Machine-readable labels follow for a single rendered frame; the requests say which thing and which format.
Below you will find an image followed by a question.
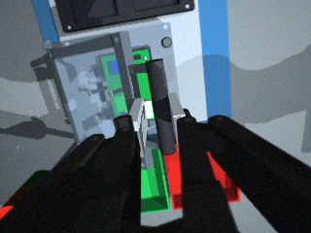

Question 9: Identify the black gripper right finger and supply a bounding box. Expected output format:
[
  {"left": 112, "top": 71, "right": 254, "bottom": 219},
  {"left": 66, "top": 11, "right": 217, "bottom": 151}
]
[{"left": 168, "top": 92, "right": 311, "bottom": 233}]

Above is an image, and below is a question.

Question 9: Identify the red bin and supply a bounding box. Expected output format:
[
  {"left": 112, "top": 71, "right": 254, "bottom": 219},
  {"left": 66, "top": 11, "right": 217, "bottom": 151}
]
[{"left": 164, "top": 134, "right": 240, "bottom": 210}]

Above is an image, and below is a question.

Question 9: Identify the green circuit board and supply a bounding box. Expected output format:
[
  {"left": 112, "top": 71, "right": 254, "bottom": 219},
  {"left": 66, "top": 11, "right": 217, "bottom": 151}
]
[{"left": 133, "top": 50, "right": 155, "bottom": 119}]

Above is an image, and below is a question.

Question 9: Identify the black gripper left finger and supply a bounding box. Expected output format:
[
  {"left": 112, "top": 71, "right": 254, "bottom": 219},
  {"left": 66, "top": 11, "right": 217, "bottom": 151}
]
[{"left": 0, "top": 97, "right": 148, "bottom": 233}]

